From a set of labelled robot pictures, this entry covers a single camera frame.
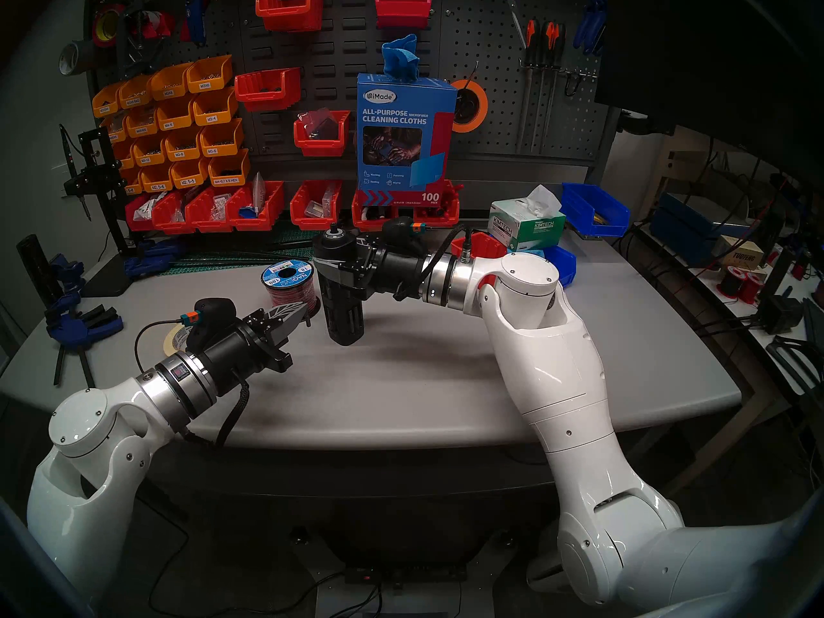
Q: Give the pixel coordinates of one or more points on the orange parts bin M2.5-5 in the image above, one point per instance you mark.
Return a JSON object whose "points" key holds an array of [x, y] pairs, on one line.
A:
{"points": [[188, 173]]}

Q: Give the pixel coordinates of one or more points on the red ribbed storage bin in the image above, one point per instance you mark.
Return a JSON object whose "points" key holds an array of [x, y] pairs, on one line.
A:
{"points": [[483, 243]]}

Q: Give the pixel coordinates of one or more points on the grey duct tape roll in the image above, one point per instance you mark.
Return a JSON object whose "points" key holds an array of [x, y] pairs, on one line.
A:
{"points": [[80, 53]]}

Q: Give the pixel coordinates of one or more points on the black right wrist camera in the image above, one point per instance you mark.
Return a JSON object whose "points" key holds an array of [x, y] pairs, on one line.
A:
{"points": [[399, 227]]}

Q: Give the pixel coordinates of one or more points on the small cardboard box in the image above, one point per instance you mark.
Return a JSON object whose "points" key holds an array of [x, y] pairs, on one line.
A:
{"points": [[740, 256]]}

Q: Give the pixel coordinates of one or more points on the white paper packet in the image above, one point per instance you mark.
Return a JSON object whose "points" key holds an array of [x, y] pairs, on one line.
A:
{"points": [[258, 192]]}

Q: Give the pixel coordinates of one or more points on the large blue storage bin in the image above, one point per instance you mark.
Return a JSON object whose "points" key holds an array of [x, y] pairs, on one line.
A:
{"points": [[582, 205]]}

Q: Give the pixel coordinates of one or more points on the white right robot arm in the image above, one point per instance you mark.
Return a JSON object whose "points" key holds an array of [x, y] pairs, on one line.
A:
{"points": [[547, 365]]}

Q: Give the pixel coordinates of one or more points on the orange parts bin M4X4X6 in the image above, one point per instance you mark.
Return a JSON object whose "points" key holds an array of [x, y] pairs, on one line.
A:
{"points": [[141, 121]]}

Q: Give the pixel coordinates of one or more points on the orange parts bin M3X4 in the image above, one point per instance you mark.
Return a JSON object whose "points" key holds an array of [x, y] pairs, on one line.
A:
{"points": [[105, 100]]}

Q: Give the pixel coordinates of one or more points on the green white Kimtech wipes box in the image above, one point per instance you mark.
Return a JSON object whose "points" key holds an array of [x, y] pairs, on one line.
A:
{"points": [[534, 230]]}

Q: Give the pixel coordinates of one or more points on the orange parts bin M3X6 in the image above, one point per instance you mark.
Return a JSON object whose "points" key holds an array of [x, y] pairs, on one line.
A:
{"points": [[209, 73]]}

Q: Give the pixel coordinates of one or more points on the orange parts bin M3-4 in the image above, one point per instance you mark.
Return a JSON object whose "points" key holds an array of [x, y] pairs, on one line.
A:
{"points": [[214, 107]]}

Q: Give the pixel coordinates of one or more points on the red white tape roll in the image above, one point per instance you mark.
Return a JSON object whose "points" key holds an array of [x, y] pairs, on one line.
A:
{"points": [[158, 24]]}

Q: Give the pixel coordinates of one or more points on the black cylinder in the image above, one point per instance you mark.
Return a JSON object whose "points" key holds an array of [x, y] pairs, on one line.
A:
{"points": [[32, 262]]}

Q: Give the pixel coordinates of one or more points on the clear plastic parts box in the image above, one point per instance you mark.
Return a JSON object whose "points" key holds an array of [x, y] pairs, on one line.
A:
{"points": [[330, 198]]}

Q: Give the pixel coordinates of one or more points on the blue cleaning cloths box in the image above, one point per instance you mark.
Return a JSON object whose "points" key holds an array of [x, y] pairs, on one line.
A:
{"points": [[405, 118]]}

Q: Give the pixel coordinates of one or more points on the green cutting mat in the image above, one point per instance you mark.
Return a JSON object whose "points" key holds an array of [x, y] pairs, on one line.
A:
{"points": [[290, 237]]}

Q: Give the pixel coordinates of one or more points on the orange parts bin M2.5-6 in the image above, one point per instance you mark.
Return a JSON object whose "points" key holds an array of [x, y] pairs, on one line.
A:
{"points": [[156, 179]]}

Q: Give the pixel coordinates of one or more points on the orange parts bin M3-8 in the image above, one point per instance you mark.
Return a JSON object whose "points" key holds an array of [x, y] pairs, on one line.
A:
{"points": [[182, 145]]}

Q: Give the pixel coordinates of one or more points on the dark red parts bin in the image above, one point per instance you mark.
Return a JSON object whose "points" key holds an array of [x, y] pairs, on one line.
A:
{"points": [[402, 8]]}

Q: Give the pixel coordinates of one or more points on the orange parts bin M3X8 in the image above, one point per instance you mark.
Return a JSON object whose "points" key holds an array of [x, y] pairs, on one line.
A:
{"points": [[168, 81]]}

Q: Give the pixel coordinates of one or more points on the blue black bar clamp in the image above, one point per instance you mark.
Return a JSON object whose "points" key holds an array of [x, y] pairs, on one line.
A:
{"points": [[84, 330], [67, 269], [151, 256]]}

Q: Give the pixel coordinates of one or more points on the dark blue equipment case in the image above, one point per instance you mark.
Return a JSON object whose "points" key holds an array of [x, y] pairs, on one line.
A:
{"points": [[689, 237]]}

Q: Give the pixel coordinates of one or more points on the black louvered wall panel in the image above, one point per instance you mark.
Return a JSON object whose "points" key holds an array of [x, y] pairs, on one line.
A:
{"points": [[347, 56]]}

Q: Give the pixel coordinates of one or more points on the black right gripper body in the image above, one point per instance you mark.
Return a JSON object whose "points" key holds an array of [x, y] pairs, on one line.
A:
{"points": [[393, 272]]}

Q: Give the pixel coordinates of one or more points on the dark pegboard panel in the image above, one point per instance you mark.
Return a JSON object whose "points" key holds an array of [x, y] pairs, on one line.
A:
{"points": [[222, 37], [496, 63]]}

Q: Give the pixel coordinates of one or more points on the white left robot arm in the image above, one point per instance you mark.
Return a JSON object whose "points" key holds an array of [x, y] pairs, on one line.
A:
{"points": [[96, 443]]}

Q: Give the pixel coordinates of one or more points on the black desktop stand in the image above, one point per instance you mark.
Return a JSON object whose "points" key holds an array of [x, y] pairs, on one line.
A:
{"points": [[776, 311]]}

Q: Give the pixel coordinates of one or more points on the orange parts bin M3-6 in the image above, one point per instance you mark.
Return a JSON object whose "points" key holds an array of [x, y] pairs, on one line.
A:
{"points": [[221, 138]]}

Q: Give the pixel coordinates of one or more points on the blue microfiber cloth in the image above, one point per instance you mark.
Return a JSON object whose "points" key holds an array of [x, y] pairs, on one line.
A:
{"points": [[399, 60]]}

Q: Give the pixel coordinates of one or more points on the blue plastic cap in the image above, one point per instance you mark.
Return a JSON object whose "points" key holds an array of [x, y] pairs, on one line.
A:
{"points": [[246, 212]]}

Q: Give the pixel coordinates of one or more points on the white plastic bag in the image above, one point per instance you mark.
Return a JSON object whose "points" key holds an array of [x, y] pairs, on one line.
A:
{"points": [[147, 208]]}

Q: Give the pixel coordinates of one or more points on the black power strip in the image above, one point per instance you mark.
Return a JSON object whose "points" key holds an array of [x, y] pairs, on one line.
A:
{"points": [[399, 575]]}

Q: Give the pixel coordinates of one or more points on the orange parts bin M4 HEX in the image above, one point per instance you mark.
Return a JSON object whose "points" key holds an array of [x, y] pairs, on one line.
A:
{"points": [[228, 168]]}

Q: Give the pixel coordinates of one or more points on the small blue storage bin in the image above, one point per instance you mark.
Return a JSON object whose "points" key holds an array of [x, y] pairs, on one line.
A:
{"points": [[565, 262]]}

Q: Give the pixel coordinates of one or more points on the black metal stand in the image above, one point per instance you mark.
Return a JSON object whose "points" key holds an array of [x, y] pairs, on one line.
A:
{"points": [[96, 172]]}

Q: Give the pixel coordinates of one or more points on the orange parts bin M3X8 BAD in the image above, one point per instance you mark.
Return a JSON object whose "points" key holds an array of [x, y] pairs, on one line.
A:
{"points": [[134, 91]]}

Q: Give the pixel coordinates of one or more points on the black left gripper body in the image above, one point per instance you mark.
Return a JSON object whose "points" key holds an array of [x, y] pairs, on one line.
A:
{"points": [[244, 356]]}

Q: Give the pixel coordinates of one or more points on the orange parts bin M4-6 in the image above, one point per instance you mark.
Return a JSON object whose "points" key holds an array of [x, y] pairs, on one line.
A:
{"points": [[174, 113]]}

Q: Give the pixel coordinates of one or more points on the orange parts bin M2.5-8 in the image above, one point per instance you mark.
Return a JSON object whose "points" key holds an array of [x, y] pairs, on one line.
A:
{"points": [[131, 184]]}

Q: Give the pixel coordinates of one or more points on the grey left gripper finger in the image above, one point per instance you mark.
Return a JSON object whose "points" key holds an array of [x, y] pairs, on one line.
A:
{"points": [[286, 312], [291, 328]]}

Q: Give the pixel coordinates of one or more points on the orange tape roll on pegboard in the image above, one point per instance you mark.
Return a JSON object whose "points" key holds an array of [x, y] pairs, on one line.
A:
{"points": [[481, 122]]}

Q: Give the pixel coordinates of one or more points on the white tissue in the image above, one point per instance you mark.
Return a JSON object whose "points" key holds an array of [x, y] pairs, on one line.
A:
{"points": [[541, 201]]}

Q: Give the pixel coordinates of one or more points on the beige masking tape roll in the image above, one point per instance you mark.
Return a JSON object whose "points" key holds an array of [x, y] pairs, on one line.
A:
{"points": [[168, 343]]}

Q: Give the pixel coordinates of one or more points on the orange parts bin M3-12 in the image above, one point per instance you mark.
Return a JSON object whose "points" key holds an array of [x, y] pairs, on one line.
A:
{"points": [[148, 150]]}

